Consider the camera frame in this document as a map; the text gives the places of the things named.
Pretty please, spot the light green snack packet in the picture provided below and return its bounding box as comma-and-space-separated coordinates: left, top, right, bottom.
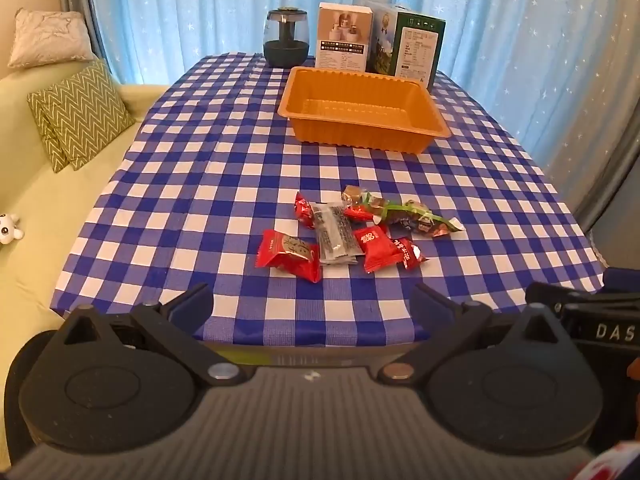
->
362, 191, 437, 222

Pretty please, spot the yellow-green sofa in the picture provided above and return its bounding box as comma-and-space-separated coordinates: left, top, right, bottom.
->
0, 59, 173, 466

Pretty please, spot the green zigzag pillow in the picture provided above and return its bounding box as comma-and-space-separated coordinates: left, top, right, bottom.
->
42, 58, 137, 171
27, 91, 71, 174

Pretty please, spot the dark green-edged snack packet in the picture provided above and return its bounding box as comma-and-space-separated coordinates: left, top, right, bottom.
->
387, 209, 466, 239

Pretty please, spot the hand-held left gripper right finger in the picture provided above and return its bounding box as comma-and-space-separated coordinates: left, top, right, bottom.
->
377, 282, 577, 387

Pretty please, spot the red snack packet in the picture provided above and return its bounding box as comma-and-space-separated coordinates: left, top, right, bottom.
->
394, 238, 430, 269
294, 191, 317, 231
354, 225, 402, 274
342, 200, 377, 224

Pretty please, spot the blue star curtain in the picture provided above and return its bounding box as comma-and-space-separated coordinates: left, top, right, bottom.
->
82, 0, 608, 181

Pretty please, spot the red packet with beige picture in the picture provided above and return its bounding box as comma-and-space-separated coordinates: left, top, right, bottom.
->
256, 229, 324, 284

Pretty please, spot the dark glass humidifier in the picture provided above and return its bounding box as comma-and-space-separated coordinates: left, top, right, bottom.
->
263, 7, 312, 69

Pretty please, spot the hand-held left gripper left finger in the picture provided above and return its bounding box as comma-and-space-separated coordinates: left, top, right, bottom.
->
49, 282, 241, 387

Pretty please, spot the blue checkered tablecloth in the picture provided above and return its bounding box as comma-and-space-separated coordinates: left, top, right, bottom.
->
50, 51, 608, 348

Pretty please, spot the orange plastic tray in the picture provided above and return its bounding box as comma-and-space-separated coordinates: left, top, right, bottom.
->
277, 66, 453, 155

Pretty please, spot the white marbled pillow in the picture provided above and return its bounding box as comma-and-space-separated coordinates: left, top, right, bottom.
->
7, 8, 97, 70

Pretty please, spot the green carton with handle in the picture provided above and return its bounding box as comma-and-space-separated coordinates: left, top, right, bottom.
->
366, 0, 447, 92

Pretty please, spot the white plush toy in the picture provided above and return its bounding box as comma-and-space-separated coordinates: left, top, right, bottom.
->
0, 213, 25, 246

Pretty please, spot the person's printed clothing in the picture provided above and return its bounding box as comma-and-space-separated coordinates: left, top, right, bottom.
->
570, 440, 640, 480

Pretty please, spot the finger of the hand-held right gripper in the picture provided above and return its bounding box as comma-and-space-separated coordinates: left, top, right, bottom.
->
525, 281, 640, 350

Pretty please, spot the clear grey snack packet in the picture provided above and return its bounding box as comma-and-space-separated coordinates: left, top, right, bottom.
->
309, 201, 359, 266

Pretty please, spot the white humidifier box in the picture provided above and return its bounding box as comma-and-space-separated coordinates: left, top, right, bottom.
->
315, 2, 375, 74

